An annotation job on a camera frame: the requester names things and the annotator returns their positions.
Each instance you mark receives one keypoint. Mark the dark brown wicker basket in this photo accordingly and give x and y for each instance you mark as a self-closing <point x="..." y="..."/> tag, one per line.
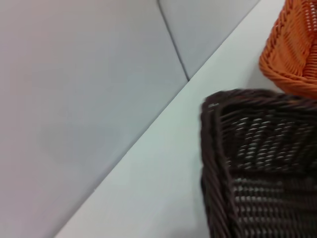
<point x="262" y="173"/>

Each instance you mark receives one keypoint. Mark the orange wicker basket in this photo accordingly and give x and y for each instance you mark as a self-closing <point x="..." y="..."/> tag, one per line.
<point x="289" y="44"/>

